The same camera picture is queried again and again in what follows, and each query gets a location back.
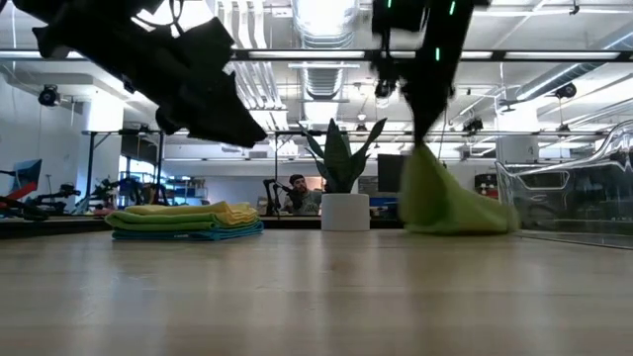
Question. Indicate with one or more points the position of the blue storage shelf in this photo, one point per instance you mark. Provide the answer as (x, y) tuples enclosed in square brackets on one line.
[(185, 193)]

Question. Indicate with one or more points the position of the clear plastic bin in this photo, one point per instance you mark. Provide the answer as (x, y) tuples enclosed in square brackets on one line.
[(569, 198)]

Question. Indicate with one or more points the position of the blue and red machine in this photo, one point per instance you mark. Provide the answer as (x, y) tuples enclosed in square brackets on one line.
[(27, 175)]

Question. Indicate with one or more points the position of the person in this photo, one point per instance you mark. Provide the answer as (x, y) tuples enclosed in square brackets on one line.
[(301, 198)]

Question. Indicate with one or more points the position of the black monitor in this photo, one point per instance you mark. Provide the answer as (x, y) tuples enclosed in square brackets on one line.
[(390, 173)]

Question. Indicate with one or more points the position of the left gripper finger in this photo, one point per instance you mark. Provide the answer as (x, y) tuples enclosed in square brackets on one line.
[(222, 118), (170, 121)]

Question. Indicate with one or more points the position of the red and white device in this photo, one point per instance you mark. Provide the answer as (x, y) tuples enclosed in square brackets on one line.
[(487, 185)]

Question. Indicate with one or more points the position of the black background table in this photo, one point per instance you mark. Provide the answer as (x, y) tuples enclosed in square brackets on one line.
[(49, 228)]

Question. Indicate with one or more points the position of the green microfiber towel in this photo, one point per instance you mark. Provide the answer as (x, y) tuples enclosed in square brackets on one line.
[(158, 221)]

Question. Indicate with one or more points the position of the white plant pot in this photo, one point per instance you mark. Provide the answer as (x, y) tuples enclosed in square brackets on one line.
[(345, 210)]

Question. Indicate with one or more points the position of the black background robot arm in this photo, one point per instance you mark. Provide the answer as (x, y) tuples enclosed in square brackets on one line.
[(269, 190), (54, 195)]

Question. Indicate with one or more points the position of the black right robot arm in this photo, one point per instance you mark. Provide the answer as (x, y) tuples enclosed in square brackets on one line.
[(445, 29)]

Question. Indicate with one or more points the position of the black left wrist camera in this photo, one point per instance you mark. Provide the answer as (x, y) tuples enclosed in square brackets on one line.
[(207, 42)]

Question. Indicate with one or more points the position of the black aluminium rig frame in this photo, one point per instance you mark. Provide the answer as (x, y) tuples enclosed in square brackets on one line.
[(498, 55)]

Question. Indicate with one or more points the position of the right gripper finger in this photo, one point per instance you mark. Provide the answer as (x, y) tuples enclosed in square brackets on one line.
[(421, 123), (432, 118)]

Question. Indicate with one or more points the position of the black ceiling spotlight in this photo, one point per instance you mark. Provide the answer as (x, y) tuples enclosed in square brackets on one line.
[(565, 90), (48, 95), (473, 125)]

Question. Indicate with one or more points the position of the lime microfiber towel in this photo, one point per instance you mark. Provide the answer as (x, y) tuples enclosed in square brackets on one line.
[(445, 207)]

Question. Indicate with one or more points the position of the green snake plant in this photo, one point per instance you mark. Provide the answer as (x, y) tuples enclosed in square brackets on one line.
[(338, 158)]

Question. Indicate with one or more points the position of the yellow microfiber towel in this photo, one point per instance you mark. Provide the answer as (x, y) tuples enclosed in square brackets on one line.
[(198, 210)]

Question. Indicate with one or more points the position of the blue microfiber towel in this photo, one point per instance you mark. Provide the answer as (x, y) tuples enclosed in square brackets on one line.
[(198, 235)]

